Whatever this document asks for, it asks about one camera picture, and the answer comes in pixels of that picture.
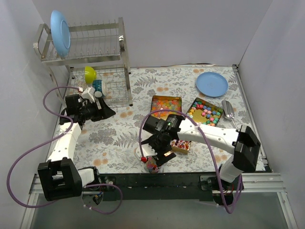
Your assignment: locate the teal white cup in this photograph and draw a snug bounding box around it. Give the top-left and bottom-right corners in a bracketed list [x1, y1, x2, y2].
[92, 79, 108, 98]

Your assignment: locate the aluminium frame rail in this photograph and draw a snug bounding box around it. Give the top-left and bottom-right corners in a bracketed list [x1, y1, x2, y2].
[30, 173, 286, 195]

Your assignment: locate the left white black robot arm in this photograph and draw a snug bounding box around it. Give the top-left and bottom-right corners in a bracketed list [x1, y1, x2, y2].
[38, 92, 116, 201]

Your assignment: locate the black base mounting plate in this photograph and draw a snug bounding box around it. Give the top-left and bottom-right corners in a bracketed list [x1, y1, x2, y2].
[73, 171, 246, 202]

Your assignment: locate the steel dish rack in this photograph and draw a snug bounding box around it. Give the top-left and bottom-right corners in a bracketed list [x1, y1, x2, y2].
[33, 17, 133, 106]

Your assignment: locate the clear round plastic container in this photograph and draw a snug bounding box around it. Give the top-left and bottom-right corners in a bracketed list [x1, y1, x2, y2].
[145, 156, 163, 174]

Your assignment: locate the patterned beige cup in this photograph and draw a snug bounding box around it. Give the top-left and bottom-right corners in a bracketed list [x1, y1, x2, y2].
[77, 81, 88, 90]

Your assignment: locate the blue plate in rack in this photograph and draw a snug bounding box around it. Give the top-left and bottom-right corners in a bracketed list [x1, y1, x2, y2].
[51, 10, 71, 58]

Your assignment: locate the tin of gummy candies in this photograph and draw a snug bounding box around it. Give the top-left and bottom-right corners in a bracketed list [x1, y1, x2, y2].
[151, 95, 182, 120]

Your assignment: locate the yellow green bowl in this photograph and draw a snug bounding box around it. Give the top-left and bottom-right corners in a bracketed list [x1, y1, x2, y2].
[84, 66, 97, 84]

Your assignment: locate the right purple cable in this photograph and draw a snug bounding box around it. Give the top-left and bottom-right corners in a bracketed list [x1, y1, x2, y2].
[139, 109, 244, 214]

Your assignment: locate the blue plate on table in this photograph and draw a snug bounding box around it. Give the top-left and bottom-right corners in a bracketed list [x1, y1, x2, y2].
[196, 72, 228, 98]

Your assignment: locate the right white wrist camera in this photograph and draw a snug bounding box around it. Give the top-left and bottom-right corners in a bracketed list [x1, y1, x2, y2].
[134, 144, 157, 161]

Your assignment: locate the tin of star candies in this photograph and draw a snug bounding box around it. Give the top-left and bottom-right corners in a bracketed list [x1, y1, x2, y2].
[186, 98, 224, 126]

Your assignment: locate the silver metal scoop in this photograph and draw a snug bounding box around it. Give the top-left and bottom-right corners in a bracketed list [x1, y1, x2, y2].
[222, 100, 238, 129]

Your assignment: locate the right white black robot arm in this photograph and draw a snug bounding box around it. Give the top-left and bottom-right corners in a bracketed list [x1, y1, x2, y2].
[139, 114, 261, 190]

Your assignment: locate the floral table mat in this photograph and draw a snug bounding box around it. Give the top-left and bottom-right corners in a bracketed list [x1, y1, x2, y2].
[73, 66, 253, 173]

